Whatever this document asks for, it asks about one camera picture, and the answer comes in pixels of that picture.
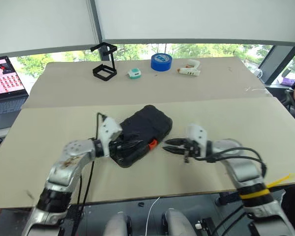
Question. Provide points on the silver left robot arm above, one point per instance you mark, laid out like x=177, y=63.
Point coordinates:
x=71, y=157

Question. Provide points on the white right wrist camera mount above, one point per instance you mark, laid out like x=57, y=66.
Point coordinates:
x=197, y=134

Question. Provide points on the small black clip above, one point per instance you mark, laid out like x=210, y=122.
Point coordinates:
x=141, y=204

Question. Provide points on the yellow zip tie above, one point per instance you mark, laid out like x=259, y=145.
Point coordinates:
x=254, y=194

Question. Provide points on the white roller blind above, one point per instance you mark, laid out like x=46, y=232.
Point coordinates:
x=39, y=22
x=199, y=19

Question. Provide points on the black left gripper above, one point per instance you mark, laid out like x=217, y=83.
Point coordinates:
x=116, y=149

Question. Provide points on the grey rounded robot leg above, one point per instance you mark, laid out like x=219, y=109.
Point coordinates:
x=118, y=223
x=178, y=222

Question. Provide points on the white glue gun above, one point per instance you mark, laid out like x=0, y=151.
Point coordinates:
x=189, y=71

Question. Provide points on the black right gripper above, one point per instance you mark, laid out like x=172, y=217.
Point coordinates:
x=193, y=149

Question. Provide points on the purple object on desk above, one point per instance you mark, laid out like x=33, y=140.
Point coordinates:
x=288, y=81

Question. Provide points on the open laptop computer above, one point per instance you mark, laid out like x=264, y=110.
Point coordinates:
x=2, y=81

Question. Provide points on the slanted dark window frame post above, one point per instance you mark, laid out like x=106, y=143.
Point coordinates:
x=273, y=64

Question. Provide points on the blue tape roll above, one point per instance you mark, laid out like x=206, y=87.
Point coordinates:
x=161, y=66

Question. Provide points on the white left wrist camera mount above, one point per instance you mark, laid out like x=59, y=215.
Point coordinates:
x=108, y=130

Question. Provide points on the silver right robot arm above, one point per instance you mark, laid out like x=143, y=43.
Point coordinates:
x=241, y=169

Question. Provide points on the small white plug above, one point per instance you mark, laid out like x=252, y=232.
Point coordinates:
x=199, y=225

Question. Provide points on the small teal white tape measure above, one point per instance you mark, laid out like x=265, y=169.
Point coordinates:
x=134, y=74

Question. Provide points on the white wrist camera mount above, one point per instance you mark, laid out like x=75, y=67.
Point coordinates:
x=108, y=130
x=197, y=134

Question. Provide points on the black plastic tool case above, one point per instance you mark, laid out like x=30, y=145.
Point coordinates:
x=147, y=123

